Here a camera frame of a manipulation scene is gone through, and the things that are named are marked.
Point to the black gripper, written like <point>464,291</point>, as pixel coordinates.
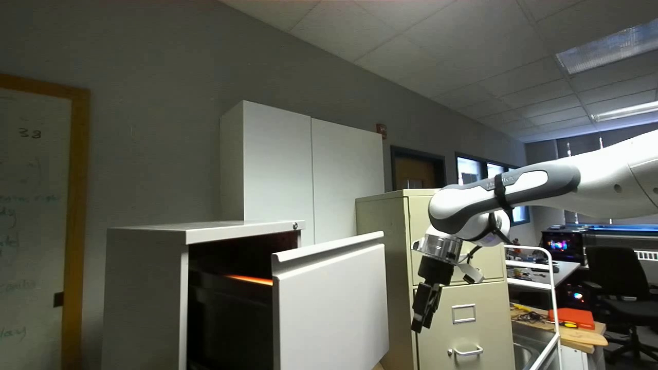
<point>435,277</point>

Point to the white top drawer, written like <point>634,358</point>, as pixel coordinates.
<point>320,307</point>

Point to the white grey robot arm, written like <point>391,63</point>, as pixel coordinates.
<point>618,182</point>

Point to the beige metal filing cabinet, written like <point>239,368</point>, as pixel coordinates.
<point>471,328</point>

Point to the tall white storage cabinet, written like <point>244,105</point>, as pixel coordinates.
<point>283,166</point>

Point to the white left filing cabinet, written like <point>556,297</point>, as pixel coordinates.
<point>147,288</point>

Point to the dark wooden door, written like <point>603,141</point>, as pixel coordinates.
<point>413,170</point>

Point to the computer monitor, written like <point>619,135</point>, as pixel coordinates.
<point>563,245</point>

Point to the orange box on table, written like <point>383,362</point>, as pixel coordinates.
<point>583,320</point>

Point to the black office chair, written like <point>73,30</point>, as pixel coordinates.
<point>623,293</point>

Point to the ceiling fluorescent light panel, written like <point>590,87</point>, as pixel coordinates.
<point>613,48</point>

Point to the wood framed whiteboard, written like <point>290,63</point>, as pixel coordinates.
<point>43,143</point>

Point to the white wire rack cart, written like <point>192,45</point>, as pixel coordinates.
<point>533,307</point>

